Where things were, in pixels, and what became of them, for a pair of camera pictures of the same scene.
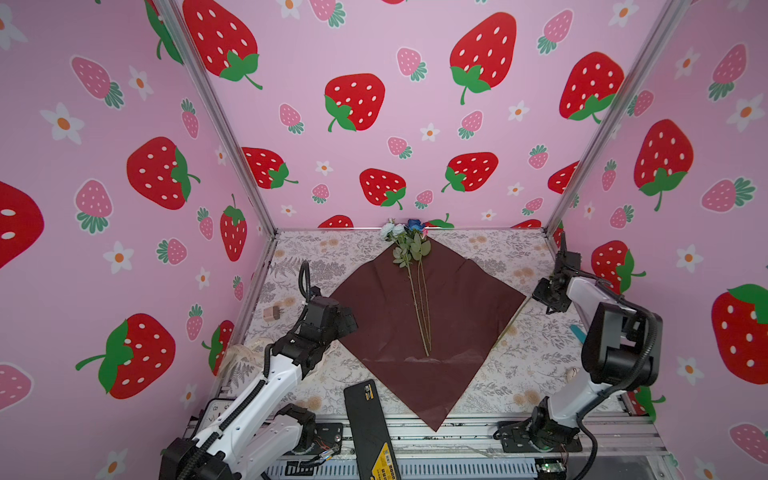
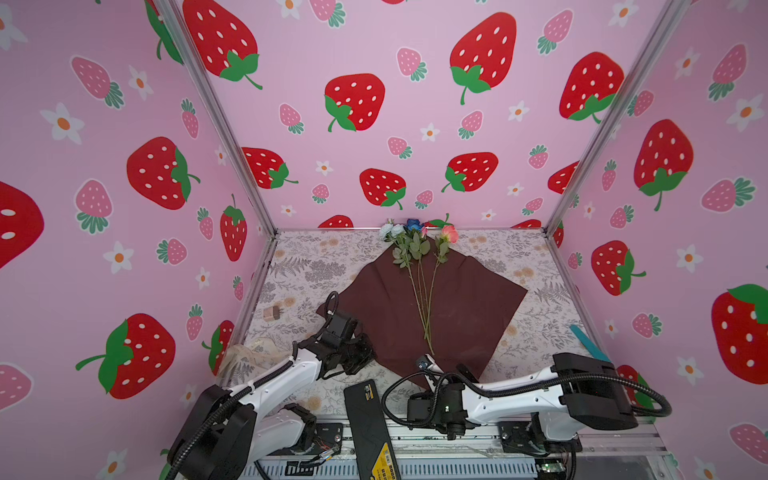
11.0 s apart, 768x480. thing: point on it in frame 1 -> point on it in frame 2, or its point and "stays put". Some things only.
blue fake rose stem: x=419 y=249 stays put
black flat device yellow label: x=373 y=443 stays put
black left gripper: x=343 y=328 -> x=368 y=353
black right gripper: x=540 y=292 -> x=420 y=395
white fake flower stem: x=401 y=258 stays put
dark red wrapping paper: x=429 y=326 stays put
